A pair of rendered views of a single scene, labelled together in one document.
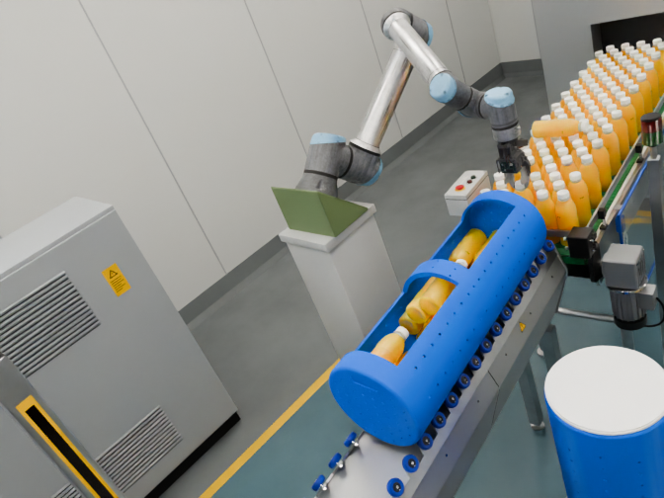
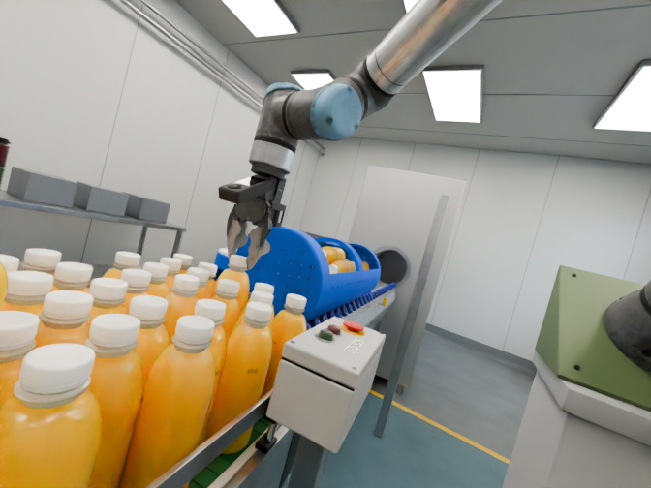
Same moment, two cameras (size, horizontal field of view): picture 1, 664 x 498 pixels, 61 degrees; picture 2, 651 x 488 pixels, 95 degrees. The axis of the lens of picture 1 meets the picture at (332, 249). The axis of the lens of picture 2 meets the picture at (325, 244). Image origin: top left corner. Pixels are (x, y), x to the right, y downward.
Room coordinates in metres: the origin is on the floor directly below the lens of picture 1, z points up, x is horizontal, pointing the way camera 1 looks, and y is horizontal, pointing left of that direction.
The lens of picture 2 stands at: (2.43, -0.88, 1.24)
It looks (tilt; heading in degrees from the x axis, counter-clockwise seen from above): 2 degrees down; 151
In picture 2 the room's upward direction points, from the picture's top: 15 degrees clockwise
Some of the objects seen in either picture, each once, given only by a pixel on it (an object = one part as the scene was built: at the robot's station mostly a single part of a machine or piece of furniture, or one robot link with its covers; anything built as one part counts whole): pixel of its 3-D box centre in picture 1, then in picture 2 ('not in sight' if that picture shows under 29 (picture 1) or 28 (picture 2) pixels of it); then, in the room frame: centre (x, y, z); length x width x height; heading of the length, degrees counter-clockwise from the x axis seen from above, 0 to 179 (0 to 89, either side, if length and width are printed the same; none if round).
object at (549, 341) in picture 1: (558, 384); not in sight; (1.62, -0.64, 0.31); 0.06 x 0.06 x 0.63; 41
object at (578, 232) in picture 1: (580, 243); not in sight; (1.59, -0.81, 0.95); 0.10 x 0.07 x 0.10; 41
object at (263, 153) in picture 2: (507, 131); (269, 160); (1.79, -0.71, 1.37); 0.10 x 0.09 x 0.05; 41
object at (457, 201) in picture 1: (468, 193); (335, 368); (2.07, -0.61, 1.05); 0.20 x 0.10 x 0.10; 131
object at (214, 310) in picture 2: not in sight; (209, 313); (2.02, -0.80, 1.10); 0.04 x 0.04 x 0.02
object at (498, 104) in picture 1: (500, 108); (282, 120); (1.80, -0.71, 1.45); 0.10 x 0.09 x 0.12; 21
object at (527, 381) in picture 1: (525, 376); not in sight; (1.73, -0.55, 0.31); 0.06 x 0.06 x 0.63; 41
